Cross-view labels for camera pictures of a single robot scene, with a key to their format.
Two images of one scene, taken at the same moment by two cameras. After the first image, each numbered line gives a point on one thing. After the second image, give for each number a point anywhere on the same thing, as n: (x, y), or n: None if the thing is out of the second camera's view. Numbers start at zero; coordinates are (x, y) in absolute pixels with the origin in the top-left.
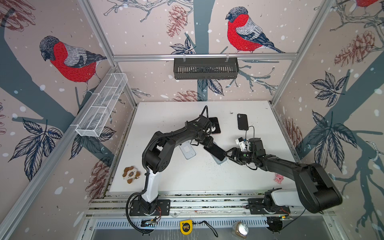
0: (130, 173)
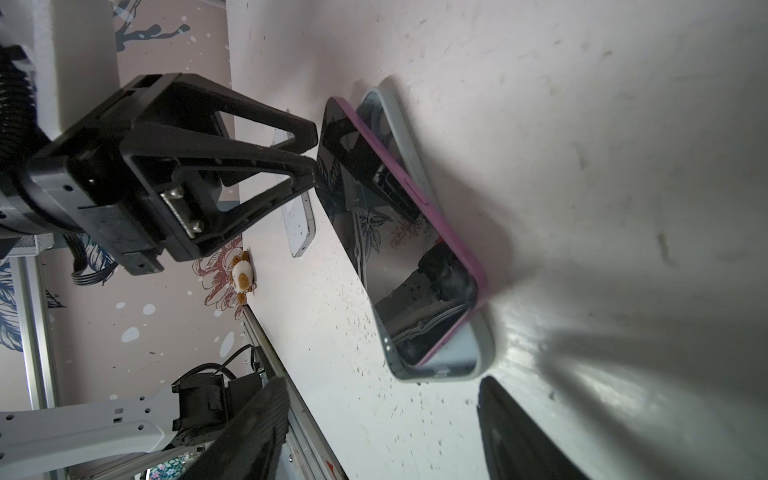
0: (242, 272)
